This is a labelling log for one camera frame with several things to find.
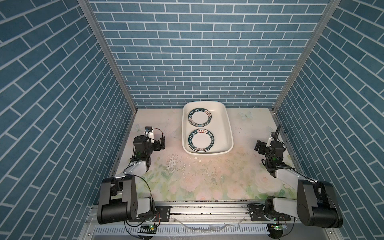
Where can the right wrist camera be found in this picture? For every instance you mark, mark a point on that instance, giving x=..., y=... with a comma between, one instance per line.
x=270, y=140

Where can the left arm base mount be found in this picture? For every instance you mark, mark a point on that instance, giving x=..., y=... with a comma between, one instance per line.
x=160, y=211

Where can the green rim plate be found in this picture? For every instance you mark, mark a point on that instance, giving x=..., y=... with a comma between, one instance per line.
x=199, y=117
x=201, y=140

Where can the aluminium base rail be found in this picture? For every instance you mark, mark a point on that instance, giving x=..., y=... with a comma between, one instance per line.
x=197, y=212

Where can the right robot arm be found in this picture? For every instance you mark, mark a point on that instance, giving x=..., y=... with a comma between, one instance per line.
x=316, y=203

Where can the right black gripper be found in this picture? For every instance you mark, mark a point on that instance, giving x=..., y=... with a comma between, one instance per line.
x=261, y=150

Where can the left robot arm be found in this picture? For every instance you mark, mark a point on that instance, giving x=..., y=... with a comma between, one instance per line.
x=119, y=199

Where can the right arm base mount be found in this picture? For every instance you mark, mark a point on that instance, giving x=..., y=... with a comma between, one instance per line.
x=259, y=213

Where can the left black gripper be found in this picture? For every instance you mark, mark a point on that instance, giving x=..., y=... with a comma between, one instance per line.
x=157, y=147

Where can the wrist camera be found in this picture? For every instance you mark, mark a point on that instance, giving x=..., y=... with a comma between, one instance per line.
x=149, y=133
x=270, y=140

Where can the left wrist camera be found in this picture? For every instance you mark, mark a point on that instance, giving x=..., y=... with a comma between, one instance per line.
x=149, y=133

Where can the white plastic bin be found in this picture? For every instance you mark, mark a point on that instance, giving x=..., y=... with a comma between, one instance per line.
x=220, y=127

